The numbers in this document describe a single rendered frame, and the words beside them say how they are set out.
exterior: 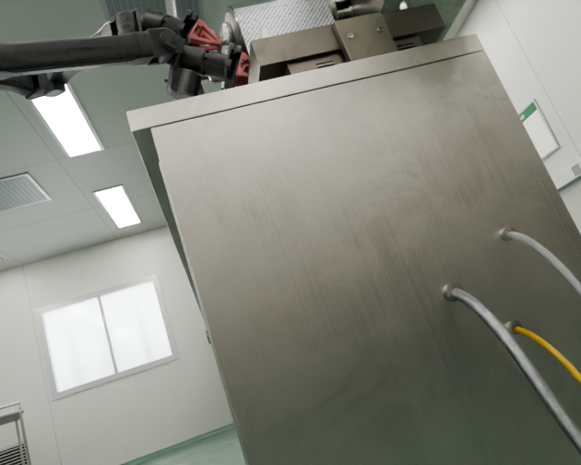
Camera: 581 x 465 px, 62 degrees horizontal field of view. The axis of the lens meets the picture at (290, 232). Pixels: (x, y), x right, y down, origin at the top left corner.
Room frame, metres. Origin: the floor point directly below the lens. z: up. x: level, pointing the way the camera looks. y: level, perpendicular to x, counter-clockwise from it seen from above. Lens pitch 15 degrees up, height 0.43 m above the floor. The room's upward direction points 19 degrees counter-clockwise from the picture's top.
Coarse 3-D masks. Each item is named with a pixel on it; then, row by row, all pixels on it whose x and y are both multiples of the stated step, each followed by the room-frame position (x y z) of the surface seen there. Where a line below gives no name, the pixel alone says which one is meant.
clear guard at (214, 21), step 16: (176, 0) 1.64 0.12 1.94; (192, 0) 1.62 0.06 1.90; (208, 0) 1.61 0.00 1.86; (224, 0) 1.59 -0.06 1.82; (240, 0) 1.58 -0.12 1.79; (256, 0) 1.56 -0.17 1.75; (272, 0) 1.55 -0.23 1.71; (176, 16) 1.73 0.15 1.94; (208, 16) 1.69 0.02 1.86; (224, 16) 1.67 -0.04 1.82
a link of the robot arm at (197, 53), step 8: (184, 48) 0.95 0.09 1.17; (192, 48) 0.96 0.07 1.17; (200, 48) 0.97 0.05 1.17; (184, 56) 0.95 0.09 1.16; (192, 56) 0.95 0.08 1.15; (200, 56) 0.96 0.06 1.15; (184, 64) 0.96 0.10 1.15; (192, 64) 0.96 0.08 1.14; (200, 64) 0.96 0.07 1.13; (200, 72) 0.98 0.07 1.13
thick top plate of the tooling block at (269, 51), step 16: (384, 16) 0.86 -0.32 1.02; (400, 16) 0.87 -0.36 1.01; (416, 16) 0.88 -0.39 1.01; (432, 16) 0.89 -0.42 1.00; (304, 32) 0.83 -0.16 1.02; (320, 32) 0.83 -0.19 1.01; (400, 32) 0.87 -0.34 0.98; (416, 32) 0.88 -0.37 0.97; (432, 32) 0.90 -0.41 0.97; (256, 48) 0.81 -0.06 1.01; (272, 48) 0.81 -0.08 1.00; (288, 48) 0.82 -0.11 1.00; (304, 48) 0.83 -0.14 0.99; (320, 48) 0.83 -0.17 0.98; (336, 48) 0.84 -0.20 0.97; (256, 64) 0.82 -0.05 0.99; (272, 64) 0.81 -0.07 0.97; (256, 80) 0.86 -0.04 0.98
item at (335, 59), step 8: (400, 40) 0.88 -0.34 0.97; (408, 40) 0.88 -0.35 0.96; (416, 40) 0.88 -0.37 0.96; (400, 48) 0.88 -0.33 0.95; (408, 48) 0.88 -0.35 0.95; (320, 56) 0.84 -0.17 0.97; (328, 56) 0.84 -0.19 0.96; (336, 56) 0.85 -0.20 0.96; (288, 64) 0.83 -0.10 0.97; (296, 64) 0.83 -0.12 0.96; (304, 64) 0.83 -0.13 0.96; (312, 64) 0.84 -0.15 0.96; (320, 64) 0.84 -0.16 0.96; (328, 64) 0.84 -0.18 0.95; (336, 64) 0.85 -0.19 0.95; (288, 72) 0.84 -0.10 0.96; (296, 72) 0.83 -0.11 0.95
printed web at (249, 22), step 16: (288, 0) 1.05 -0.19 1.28; (304, 0) 1.05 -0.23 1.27; (320, 0) 1.05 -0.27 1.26; (240, 16) 1.01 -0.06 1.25; (256, 16) 1.02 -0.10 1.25; (272, 16) 1.03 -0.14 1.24; (288, 16) 1.03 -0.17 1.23; (304, 16) 1.04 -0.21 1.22; (320, 16) 1.05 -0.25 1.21; (224, 48) 1.25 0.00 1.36
